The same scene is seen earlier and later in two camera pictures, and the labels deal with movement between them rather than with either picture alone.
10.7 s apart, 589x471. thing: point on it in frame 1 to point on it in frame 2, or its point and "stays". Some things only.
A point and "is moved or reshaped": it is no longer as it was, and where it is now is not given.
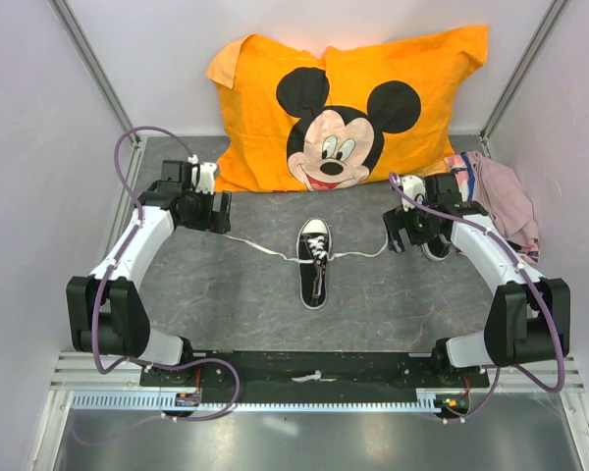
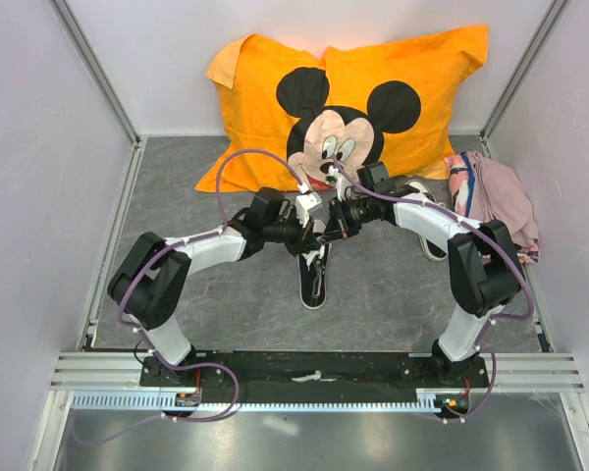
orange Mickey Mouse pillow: [355, 113] stays
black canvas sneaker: [314, 248] stays
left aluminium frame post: [90, 59] stays
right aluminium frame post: [548, 23] stays
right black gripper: [396, 219] to [338, 225]
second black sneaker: [437, 248] stays
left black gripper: [216, 222] to [305, 239]
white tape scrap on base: [312, 378] stays
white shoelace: [316, 245] is moved or reshaped
